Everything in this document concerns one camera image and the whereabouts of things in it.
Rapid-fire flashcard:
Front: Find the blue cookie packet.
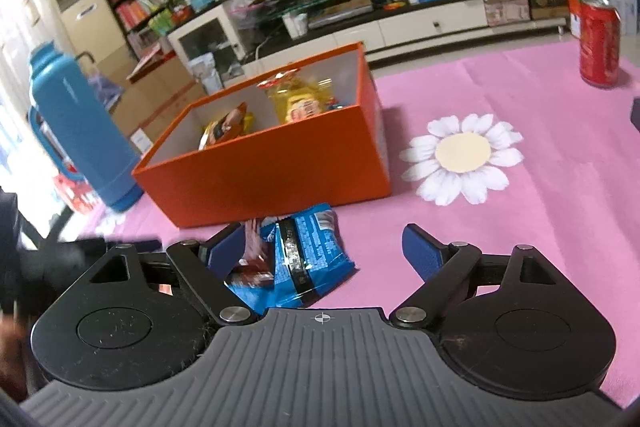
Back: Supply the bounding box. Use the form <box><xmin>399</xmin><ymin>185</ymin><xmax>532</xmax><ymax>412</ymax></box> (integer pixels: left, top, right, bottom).
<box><xmin>224</xmin><ymin>204</ymin><xmax>356</xmax><ymax>314</ymax></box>

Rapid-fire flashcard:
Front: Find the clear orange bread packet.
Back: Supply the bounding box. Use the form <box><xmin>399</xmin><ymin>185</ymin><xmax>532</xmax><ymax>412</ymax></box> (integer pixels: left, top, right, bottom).
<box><xmin>198</xmin><ymin>103</ymin><xmax>255</xmax><ymax>150</ymax></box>

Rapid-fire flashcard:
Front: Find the gold clear cake packet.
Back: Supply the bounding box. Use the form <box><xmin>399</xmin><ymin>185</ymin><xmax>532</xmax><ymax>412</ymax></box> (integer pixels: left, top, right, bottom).
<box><xmin>257</xmin><ymin>68</ymin><xmax>334</xmax><ymax>124</ymax></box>

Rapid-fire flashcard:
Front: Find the blue thermos jug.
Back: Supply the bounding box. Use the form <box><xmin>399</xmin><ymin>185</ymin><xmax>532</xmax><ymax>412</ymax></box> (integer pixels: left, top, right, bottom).
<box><xmin>28</xmin><ymin>41</ymin><xmax>143</xmax><ymax>212</ymax></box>

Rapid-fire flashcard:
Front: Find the pink flowered tablecloth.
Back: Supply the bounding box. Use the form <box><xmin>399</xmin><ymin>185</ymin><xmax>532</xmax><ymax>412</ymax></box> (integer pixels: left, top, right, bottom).
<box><xmin>60</xmin><ymin>38</ymin><xmax>640</xmax><ymax>410</ymax></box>

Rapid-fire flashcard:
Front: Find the large cardboard boxes stack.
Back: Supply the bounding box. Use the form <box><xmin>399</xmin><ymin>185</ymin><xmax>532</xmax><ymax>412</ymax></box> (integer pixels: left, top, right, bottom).
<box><xmin>108</xmin><ymin>52</ymin><xmax>206</xmax><ymax>155</ymax></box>

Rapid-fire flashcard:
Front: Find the orange cardboard box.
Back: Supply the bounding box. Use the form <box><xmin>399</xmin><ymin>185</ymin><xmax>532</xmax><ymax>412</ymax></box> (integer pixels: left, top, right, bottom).
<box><xmin>132</xmin><ymin>43</ymin><xmax>392</xmax><ymax>229</ymax></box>

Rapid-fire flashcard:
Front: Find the white glass door cabinet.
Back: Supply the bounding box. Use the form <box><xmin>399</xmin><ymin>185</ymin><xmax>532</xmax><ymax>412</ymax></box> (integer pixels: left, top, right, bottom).
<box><xmin>168</xmin><ymin>4</ymin><xmax>246</xmax><ymax>91</ymax></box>

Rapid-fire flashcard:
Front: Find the red soda can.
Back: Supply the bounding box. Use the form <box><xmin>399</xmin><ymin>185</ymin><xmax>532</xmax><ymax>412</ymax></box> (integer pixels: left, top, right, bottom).
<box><xmin>579</xmin><ymin>0</ymin><xmax>620</xmax><ymax>89</ymax></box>

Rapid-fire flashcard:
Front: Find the white tv cabinet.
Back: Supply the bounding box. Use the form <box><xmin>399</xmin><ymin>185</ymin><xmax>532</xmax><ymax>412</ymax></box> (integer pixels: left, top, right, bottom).
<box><xmin>240</xmin><ymin>0</ymin><xmax>570</xmax><ymax>76</ymax></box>

